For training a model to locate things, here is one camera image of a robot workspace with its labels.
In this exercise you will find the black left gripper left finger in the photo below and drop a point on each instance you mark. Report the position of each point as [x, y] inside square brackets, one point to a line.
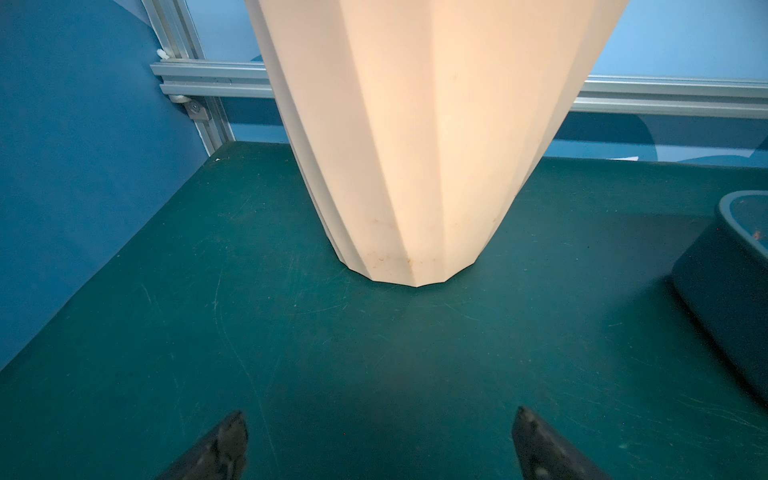
[219, 454]

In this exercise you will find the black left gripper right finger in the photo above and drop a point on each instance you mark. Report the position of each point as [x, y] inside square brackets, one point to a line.
[543, 453]

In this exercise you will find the teal plastic storage box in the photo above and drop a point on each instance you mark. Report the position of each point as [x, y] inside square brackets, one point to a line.
[722, 278]

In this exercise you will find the terracotta ribbed flower pot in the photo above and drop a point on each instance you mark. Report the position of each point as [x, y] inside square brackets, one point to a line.
[416, 123]

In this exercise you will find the aluminium back frame rail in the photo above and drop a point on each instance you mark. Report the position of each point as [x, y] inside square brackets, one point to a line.
[740, 99]

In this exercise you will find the aluminium left corner post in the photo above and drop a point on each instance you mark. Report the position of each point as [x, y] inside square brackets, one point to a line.
[187, 78]

